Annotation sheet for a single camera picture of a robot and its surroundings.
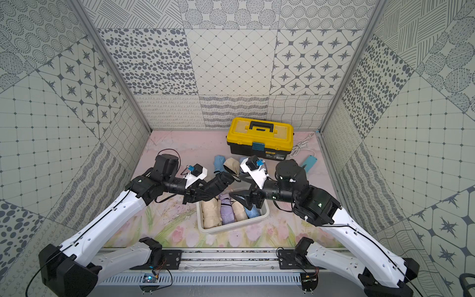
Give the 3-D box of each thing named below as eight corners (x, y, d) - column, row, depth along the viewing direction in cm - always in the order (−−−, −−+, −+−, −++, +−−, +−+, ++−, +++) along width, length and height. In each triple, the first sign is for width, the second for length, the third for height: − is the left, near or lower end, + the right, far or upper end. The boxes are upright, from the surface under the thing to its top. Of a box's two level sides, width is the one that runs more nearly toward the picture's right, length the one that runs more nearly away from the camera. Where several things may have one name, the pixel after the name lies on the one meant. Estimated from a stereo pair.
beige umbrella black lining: (224, 177, 99) (223, 168, 93) (225, 166, 104) (224, 157, 97) (239, 177, 100) (239, 168, 93) (239, 166, 104) (239, 157, 97)
